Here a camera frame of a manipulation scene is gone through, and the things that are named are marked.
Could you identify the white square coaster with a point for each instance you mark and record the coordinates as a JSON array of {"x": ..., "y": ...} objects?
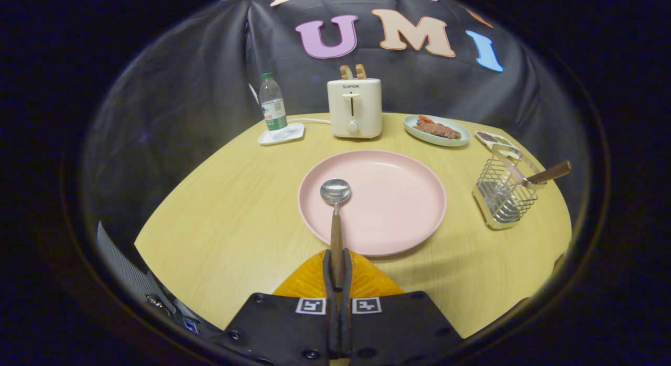
[{"x": 291, "y": 135}]

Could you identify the toasted bread slice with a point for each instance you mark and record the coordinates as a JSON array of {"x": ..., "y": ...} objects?
[
  {"x": 360, "y": 71},
  {"x": 346, "y": 72}
]

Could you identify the red meat strip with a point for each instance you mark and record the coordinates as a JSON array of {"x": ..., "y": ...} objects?
[{"x": 425, "y": 118}]

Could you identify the white divided grain dish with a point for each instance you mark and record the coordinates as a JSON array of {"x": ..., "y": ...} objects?
[{"x": 487, "y": 137}]

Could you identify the clear plastic water bottle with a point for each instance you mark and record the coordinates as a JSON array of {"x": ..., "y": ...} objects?
[{"x": 273, "y": 106}]

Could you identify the pale green food plate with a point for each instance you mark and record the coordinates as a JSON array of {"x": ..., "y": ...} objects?
[{"x": 424, "y": 137}]

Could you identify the black backdrop cloth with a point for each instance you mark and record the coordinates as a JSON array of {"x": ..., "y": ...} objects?
[{"x": 183, "y": 93}]

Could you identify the pink plate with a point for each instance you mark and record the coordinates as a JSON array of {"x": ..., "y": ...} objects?
[{"x": 393, "y": 198}]

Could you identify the cream toaster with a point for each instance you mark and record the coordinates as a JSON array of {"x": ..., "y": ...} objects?
[{"x": 361, "y": 114}]

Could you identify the brown meat slice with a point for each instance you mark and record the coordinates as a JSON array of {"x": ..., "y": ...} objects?
[{"x": 437, "y": 129}]

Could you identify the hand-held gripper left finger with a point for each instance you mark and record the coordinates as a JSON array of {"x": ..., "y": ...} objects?
[{"x": 288, "y": 329}]

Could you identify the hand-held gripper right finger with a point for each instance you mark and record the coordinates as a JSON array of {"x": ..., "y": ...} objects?
[{"x": 393, "y": 329}]

